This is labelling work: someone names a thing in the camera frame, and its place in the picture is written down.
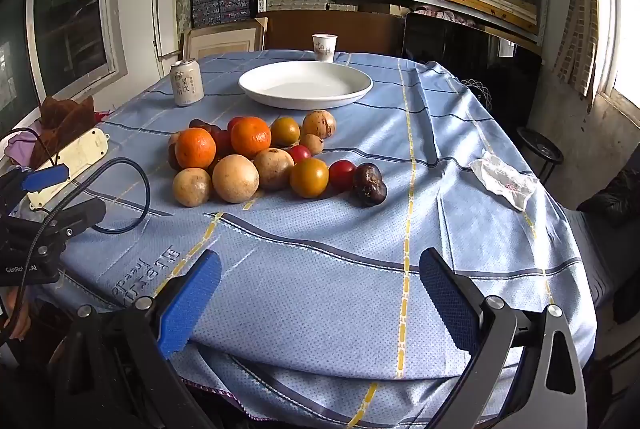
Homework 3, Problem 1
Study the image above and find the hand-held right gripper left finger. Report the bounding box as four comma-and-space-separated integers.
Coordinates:
52, 249, 223, 429

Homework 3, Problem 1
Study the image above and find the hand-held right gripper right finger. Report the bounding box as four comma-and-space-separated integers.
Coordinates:
419, 248, 588, 429

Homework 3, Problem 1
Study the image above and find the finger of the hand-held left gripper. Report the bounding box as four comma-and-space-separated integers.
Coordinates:
30, 198, 107, 245
0, 164, 71, 212

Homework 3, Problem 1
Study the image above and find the orange mandarin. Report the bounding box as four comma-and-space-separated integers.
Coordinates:
230, 116, 272, 160
174, 127, 217, 170

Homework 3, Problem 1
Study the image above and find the dark purple plum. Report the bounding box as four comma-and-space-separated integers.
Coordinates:
189, 118, 222, 140

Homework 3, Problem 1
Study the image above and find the small tan passion fruit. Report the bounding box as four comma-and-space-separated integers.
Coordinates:
300, 134, 325, 156

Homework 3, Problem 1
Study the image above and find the white oval plate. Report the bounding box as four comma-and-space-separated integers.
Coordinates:
238, 61, 374, 110

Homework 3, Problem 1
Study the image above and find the person's left hand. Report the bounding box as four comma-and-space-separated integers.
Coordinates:
4, 304, 32, 341

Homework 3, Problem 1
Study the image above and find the white power strip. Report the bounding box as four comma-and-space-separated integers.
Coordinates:
27, 128, 111, 210

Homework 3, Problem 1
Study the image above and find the purple cloth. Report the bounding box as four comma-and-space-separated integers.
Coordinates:
4, 131, 41, 170

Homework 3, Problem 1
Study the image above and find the brown crumpled bag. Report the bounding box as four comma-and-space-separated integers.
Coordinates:
32, 95, 98, 164

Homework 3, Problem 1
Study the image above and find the blue striped tablecloth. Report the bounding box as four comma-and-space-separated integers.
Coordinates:
10, 51, 598, 429

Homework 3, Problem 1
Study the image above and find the crumpled white tissue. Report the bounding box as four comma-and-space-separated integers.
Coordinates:
470, 150, 541, 211

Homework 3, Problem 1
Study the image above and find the grey chair seat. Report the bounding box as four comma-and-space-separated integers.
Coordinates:
562, 206, 626, 310

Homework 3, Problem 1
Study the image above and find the white drink can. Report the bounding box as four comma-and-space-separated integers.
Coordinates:
170, 59, 205, 108

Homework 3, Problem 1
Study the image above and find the white framed window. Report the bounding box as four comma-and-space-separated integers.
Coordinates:
26, 0, 126, 104

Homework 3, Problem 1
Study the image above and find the black round stool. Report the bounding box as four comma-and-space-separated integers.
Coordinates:
515, 126, 566, 180

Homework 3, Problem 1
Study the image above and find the black bag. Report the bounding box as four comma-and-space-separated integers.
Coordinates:
577, 169, 640, 230

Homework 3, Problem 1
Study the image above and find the white leaning strip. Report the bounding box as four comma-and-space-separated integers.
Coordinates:
151, 0, 165, 60

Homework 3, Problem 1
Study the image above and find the white paper cup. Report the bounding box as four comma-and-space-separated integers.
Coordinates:
312, 34, 337, 62

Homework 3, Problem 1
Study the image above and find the brown wooden cabinet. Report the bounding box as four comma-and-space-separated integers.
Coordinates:
265, 11, 406, 57

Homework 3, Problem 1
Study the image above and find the bamboo blind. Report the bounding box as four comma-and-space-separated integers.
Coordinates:
557, 0, 601, 97

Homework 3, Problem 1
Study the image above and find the bright window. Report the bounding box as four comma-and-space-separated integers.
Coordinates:
595, 0, 640, 130

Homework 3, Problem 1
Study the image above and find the thin black cable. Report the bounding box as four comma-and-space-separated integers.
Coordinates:
0, 127, 57, 168

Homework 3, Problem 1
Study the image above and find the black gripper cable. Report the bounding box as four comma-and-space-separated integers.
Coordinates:
15, 157, 152, 270

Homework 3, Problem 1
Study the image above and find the black wire mesh cover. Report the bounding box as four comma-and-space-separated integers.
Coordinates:
460, 78, 493, 110

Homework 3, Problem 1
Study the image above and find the wooden picture frame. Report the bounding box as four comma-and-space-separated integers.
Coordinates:
182, 16, 268, 60

